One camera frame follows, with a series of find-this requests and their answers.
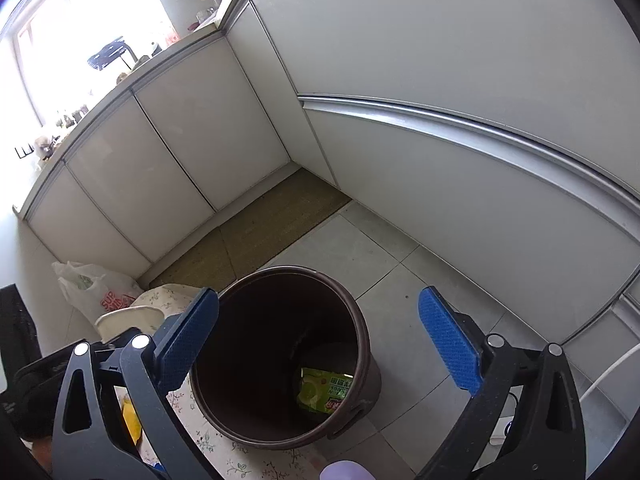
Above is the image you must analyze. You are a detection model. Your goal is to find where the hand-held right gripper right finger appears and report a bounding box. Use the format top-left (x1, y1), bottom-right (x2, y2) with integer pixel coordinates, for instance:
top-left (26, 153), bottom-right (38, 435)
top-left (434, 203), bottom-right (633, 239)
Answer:
top-left (415, 286), bottom-right (587, 480)

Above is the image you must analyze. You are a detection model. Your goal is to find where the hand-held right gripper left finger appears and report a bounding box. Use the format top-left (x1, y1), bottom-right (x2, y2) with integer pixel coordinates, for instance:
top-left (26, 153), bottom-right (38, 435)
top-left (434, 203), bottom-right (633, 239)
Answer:
top-left (51, 287), bottom-right (221, 480)

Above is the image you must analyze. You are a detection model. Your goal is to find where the brown round trash bin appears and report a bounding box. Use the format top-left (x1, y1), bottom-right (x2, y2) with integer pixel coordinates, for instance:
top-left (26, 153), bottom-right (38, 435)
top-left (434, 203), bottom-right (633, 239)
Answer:
top-left (190, 266), bottom-right (383, 448)

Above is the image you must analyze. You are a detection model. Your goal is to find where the green woven floor mat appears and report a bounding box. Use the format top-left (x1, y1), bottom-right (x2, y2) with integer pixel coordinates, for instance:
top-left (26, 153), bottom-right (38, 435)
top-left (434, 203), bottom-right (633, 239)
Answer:
top-left (220, 167), bottom-right (353, 271)
top-left (150, 227), bottom-right (236, 291)

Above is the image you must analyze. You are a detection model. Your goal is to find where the yellow packet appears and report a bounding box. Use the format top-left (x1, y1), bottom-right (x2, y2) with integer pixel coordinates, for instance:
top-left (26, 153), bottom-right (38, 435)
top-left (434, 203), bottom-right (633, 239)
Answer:
top-left (122, 396), bottom-right (146, 445)

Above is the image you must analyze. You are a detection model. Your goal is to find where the white plastic bag red print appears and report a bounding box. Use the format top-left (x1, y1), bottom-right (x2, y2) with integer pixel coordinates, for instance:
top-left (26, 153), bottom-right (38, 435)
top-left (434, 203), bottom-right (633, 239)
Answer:
top-left (52, 261), bottom-right (146, 323)

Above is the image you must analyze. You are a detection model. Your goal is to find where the floral cloth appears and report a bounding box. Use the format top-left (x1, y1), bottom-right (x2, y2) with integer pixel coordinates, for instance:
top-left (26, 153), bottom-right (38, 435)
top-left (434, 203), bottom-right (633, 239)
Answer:
top-left (112, 284), bottom-right (331, 480)

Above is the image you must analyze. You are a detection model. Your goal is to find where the green printed packet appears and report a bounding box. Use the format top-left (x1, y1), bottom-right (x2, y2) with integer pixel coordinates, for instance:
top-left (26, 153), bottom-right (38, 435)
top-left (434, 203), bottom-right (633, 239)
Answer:
top-left (296, 367), bottom-right (353, 416)

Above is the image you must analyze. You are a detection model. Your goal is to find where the pale purple object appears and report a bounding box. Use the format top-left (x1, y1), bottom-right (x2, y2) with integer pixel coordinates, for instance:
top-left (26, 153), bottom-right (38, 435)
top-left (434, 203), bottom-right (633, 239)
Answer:
top-left (320, 460), bottom-right (376, 480)

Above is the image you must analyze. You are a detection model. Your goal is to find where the white cabinet with doors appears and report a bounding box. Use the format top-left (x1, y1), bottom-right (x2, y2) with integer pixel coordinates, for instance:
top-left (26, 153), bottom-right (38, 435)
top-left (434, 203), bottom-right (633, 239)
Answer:
top-left (25, 32), bottom-right (296, 281)

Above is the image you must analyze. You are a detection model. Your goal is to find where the white kitchen countertop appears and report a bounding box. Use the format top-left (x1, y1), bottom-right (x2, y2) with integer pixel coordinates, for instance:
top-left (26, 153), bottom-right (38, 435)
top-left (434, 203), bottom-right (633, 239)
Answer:
top-left (12, 0), bottom-right (261, 216)

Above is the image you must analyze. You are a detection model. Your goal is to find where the white cabinet with drawers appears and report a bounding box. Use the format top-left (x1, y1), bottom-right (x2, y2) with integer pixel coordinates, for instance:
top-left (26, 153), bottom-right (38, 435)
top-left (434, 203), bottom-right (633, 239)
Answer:
top-left (227, 0), bottom-right (640, 411)

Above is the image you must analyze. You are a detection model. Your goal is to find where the black slotted rack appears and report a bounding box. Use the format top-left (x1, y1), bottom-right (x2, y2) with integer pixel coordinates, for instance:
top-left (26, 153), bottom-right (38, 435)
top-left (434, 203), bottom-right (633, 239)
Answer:
top-left (86, 36), bottom-right (138, 70)

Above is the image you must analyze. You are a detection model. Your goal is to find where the window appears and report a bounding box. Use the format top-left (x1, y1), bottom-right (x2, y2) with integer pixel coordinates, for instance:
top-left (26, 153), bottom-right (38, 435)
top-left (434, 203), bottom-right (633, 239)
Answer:
top-left (15, 0), bottom-right (173, 128)

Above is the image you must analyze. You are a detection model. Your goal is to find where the white cable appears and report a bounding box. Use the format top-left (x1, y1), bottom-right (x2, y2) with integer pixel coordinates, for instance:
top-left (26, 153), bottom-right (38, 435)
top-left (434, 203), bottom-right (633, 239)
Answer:
top-left (580, 342), bottom-right (640, 403)

